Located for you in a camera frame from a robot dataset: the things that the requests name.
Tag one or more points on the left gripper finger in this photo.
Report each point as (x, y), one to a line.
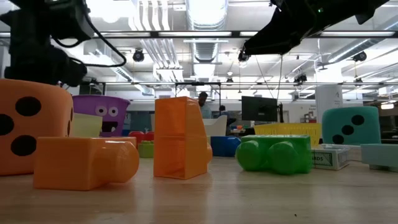
(73, 73)

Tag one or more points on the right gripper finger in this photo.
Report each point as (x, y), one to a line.
(273, 39)

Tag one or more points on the yellow-green translucent tray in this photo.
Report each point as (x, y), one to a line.
(85, 126)

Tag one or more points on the orange foam die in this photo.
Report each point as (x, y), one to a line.
(49, 130)

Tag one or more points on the red two-stud block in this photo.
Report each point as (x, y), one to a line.
(149, 136)
(136, 137)

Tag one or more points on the blue toy block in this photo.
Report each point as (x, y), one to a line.
(224, 146)

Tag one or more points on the playing card box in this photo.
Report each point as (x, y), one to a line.
(326, 158)

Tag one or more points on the teal foam die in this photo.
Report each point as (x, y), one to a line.
(370, 130)

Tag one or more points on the mint green small block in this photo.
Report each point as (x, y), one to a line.
(379, 155)

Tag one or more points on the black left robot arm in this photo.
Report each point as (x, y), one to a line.
(28, 15)

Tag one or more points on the black ceiling spotlight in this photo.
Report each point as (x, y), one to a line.
(242, 57)
(138, 56)
(360, 56)

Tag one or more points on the purple monster face bucket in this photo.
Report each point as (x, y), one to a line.
(90, 105)

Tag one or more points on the black computer monitor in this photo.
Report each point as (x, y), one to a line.
(259, 109)

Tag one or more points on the black overhead rig bar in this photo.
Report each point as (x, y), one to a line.
(192, 34)

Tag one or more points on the white column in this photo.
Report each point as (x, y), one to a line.
(329, 102)

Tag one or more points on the orange block with stud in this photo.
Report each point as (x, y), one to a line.
(68, 161)

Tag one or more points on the person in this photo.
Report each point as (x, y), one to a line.
(204, 105)
(224, 113)

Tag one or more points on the yellow plastic basket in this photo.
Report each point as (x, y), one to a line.
(289, 129)

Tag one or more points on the white plastic bin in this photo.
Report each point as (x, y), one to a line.
(214, 126)

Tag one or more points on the lime green duplo brick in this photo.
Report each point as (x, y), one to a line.
(146, 150)

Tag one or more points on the green two-stud block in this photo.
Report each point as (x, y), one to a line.
(280, 155)

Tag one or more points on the orange tall block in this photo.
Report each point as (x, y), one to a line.
(177, 140)

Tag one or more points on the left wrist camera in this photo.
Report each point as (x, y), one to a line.
(71, 18)

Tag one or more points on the silver air duct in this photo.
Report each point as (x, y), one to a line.
(206, 12)

